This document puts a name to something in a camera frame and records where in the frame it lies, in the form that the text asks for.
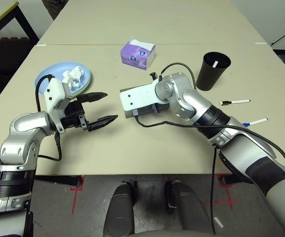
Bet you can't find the white marker blue cap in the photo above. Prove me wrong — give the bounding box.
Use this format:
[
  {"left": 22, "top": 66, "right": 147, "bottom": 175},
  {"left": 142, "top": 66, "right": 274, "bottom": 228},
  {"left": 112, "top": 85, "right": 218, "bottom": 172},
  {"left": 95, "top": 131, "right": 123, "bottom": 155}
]
[{"left": 242, "top": 118, "right": 269, "bottom": 127}]

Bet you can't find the purple tissue pack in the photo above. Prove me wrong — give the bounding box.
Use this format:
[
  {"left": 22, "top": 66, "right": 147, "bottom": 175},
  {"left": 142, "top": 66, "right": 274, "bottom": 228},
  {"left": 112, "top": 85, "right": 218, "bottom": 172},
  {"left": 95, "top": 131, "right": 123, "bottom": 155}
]
[{"left": 120, "top": 37, "right": 156, "bottom": 71}]

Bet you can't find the grey open glasses case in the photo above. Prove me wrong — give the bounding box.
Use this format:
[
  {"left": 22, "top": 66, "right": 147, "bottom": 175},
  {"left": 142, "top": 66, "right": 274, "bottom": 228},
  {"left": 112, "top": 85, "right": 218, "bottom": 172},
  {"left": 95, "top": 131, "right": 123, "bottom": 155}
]
[{"left": 123, "top": 102, "right": 170, "bottom": 119}]

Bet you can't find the white marker black cap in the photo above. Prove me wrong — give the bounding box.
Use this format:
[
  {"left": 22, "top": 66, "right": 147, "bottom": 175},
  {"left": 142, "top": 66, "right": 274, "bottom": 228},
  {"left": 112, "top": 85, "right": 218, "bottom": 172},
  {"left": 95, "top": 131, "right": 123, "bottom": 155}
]
[{"left": 220, "top": 99, "right": 251, "bottom": 106}]

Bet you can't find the black table foot bar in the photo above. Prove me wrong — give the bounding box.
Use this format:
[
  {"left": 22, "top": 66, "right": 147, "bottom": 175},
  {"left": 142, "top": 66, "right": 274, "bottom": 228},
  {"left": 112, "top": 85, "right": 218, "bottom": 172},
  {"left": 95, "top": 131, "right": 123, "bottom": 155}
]
[
  {"left": 218, "top": 174, "right": 253, "bottom": 186},
  {"left": 33, "top": 175, "right": 82, "bottom": 187}
]

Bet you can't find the white tissue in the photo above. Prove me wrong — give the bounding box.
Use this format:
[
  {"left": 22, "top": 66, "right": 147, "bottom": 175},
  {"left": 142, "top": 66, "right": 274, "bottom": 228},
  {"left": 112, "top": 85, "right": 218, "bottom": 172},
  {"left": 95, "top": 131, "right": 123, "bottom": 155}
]
[{"left": 62, "top": 66, "right": 85, "bottom": 88}]

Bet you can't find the green plastic plate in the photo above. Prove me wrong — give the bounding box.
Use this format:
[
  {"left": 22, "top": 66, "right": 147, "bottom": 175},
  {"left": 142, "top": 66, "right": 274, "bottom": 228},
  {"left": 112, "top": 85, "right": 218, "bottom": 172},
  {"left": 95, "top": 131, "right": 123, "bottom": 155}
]
[{"left": 69, "top": 71, "right": 93, "bottom": 97}]

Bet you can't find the grey robot right leg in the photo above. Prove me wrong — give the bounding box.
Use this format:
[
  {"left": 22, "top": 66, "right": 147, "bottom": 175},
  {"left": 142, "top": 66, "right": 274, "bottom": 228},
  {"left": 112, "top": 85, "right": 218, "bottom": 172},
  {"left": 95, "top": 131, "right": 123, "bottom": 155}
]
[{"left": 164, "top": 181, "right": 214, "bottom": 235}]

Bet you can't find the blue plastic plate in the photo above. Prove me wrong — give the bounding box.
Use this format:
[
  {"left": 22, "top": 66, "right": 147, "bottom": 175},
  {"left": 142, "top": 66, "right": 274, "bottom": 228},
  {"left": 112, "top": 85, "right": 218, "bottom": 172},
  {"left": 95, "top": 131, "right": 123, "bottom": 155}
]
[{"left": 35, "top": 61, "right": 92, "bottom": 96}]

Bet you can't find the grey robot left leg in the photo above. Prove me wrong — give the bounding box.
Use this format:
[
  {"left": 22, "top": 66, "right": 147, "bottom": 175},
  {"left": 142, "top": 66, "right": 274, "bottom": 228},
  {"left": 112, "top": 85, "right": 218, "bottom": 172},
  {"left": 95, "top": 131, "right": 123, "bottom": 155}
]
[{"left": 102, "top": 182, "right": 136, "bottom": 237}]

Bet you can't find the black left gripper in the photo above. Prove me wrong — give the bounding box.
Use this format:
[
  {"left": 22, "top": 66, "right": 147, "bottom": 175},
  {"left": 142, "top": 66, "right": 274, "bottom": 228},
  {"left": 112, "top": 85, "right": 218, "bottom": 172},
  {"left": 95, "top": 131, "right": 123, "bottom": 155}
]
[{"left": 61, "top": 92, "right": 118, "bottom": 132}]

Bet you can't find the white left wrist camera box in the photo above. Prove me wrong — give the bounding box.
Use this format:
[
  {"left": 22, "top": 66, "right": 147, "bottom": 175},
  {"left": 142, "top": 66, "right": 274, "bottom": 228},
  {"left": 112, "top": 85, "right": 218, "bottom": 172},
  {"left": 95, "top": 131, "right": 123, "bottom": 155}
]
[{"left": 44, "top": 78, "right": 72, "bottom": 134}]

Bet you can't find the black plastic cup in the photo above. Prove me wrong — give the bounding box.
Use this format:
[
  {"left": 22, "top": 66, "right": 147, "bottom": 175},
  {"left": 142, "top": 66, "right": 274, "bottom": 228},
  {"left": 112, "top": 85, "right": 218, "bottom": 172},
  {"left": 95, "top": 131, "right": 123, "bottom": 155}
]
[{"left": 196, "top": 51, "right": 232, "bottom": 91}]

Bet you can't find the grey robot leg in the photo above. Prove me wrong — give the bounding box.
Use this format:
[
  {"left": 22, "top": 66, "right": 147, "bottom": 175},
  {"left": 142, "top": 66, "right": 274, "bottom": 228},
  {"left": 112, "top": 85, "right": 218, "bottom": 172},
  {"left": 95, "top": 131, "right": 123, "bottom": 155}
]
[
  {"left": 102, "top": 182, "right": 136, "bottom": 237},
  {"left": 164, "top": 181, "right": 214, "bottom": 235}
]

